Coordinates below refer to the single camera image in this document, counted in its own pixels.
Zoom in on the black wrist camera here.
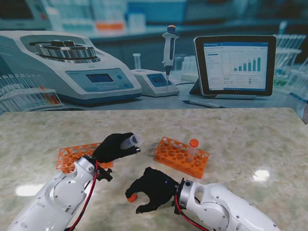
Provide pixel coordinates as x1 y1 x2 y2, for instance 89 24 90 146
97 167 113 182
171 200 184 217

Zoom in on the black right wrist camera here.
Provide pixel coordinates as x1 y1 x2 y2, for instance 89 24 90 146
171 200 184 217

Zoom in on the red black arm cable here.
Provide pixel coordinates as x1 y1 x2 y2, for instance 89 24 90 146
65 161 101 231
174 194 210 231

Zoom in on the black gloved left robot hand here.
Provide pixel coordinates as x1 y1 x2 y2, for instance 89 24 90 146
92 132 142 165

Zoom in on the orange test tube rack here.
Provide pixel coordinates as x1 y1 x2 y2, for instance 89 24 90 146
153 136 209 179
56 142 114 173

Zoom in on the clear plastic test tube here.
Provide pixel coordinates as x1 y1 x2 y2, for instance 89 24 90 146
120 134 140 150
188 145 199 160

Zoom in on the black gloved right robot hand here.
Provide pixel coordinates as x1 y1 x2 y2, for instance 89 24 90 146
125 167 180 214

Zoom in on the printed laboratory backdrop banner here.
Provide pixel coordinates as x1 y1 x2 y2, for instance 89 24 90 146
0 0 308 125

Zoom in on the red black right arm cable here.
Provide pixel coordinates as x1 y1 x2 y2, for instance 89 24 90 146
174 194 210 231

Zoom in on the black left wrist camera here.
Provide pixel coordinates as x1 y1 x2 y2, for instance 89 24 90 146
97 167 113 182

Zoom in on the red black left arm cable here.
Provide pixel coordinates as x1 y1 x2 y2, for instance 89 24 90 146
65 161 101 231

